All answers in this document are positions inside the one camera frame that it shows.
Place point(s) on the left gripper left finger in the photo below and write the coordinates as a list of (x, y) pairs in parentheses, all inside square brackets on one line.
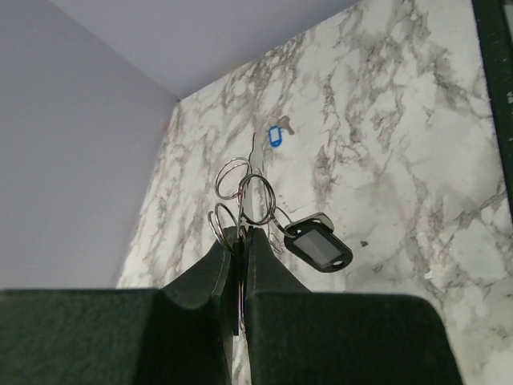
[(179, 334)]

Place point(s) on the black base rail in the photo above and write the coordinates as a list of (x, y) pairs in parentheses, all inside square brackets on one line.
[(496, 47)]

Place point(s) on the black tag key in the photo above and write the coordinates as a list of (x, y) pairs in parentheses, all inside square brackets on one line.
[(312, 239)]

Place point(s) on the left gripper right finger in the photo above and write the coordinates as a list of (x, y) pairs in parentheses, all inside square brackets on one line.
[(296, 336)]

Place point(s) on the metal key ring plate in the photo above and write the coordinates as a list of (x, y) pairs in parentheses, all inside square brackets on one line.
[(239, 203)]

